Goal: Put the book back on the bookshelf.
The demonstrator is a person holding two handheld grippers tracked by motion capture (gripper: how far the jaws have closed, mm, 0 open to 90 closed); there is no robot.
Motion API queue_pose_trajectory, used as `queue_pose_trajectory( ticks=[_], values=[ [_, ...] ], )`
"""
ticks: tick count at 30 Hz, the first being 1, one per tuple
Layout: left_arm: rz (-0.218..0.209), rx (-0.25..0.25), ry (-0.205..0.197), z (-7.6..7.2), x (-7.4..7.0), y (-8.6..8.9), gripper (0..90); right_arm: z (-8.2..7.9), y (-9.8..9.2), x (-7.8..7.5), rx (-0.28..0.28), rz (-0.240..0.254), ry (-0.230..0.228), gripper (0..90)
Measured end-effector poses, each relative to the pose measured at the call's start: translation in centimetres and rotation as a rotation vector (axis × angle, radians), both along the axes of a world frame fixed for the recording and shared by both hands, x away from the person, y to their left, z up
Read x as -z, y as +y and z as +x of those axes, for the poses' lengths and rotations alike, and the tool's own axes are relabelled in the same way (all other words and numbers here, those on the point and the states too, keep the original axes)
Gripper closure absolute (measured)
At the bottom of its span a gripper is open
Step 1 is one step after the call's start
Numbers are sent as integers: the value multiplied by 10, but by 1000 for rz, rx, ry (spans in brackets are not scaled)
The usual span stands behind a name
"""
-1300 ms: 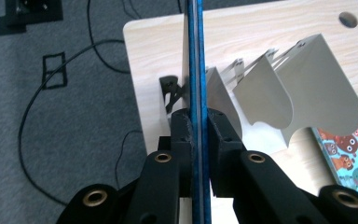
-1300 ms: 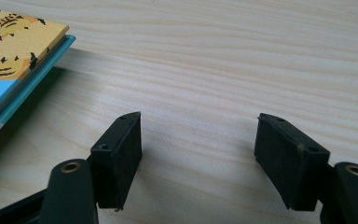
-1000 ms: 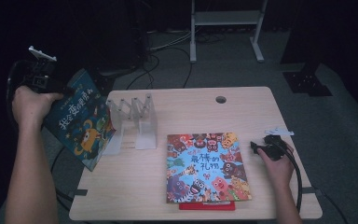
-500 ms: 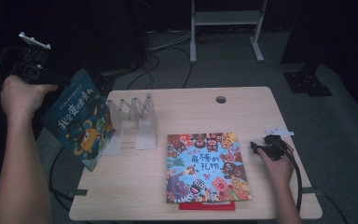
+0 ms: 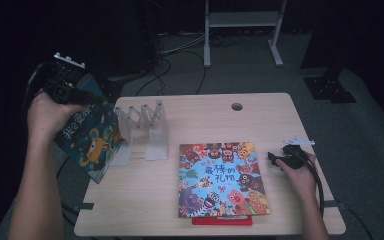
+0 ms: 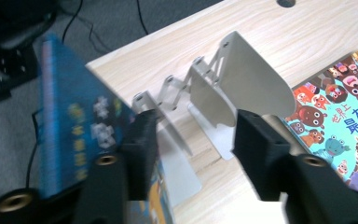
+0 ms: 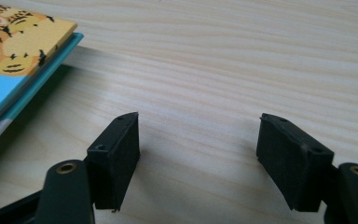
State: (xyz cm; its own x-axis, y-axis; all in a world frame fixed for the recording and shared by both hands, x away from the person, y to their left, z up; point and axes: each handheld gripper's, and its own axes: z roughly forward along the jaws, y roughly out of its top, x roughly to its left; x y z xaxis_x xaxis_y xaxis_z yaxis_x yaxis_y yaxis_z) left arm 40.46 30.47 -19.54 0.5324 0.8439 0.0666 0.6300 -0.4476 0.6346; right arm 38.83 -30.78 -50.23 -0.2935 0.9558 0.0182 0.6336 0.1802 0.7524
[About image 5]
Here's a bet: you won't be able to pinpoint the person's left hand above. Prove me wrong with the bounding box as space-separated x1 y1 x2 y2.
26 91 90 141

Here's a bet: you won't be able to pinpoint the white metal table frame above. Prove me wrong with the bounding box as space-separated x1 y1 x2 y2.
203 0 288 68

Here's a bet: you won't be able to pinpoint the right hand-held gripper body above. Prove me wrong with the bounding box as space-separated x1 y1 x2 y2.
279 135 316 170

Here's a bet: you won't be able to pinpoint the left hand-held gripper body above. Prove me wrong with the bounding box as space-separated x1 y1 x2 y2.
42 52 91 105

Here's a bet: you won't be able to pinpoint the white expandable book rack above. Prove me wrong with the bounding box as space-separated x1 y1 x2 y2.
110 99 170 167

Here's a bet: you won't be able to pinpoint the colourful animals picture book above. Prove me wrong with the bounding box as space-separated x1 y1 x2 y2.
178 141 271 219

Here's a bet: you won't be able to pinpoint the person's right hand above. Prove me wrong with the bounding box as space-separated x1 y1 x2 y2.
275 152 320 201

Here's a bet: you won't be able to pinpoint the white floor cables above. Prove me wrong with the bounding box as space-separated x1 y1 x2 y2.
159 31 208 56

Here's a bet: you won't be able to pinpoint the black stand with base plate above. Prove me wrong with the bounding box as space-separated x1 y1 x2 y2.
89 0 158 104
300 0 358 105

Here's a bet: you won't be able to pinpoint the blue monster picture book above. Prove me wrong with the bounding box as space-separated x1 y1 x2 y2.
53 73 125 185

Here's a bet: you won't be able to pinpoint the black floor cable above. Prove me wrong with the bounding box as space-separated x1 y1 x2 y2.
134 49 173 98
179 49 208 96

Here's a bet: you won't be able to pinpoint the red picture book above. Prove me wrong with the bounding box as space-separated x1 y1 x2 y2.
191 215 253 227

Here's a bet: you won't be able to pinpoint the black tape strip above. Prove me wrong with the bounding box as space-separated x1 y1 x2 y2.
323 199 342 209
73 202 95 212

